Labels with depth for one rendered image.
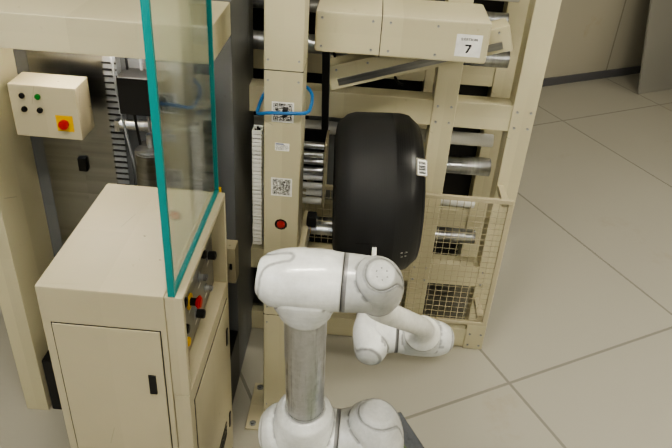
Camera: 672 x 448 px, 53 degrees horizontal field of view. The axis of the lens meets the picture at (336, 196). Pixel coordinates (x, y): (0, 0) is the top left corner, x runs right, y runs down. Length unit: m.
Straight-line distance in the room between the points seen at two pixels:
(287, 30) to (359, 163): 0.48
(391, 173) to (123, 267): 0.88
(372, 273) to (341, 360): 2.09
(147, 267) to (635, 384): 2.59
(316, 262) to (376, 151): 0.86
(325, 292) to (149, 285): 0.63
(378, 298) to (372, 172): 0.85
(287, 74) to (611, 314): 2.58
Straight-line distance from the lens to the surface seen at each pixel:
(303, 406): 1.78
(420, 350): 1.96
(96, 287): 1.92
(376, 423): 1.87
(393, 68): 2.60
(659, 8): 7.39
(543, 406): 3.47
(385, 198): 2.19
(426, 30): 2.42
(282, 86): 2.23
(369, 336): 1.96
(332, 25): 2.42
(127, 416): 2.22
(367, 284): 1.39
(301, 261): 1.44
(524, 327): 3.86
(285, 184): 2.39
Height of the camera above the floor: 2.44
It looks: 31 degrees down
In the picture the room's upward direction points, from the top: 4 degrees clockwise
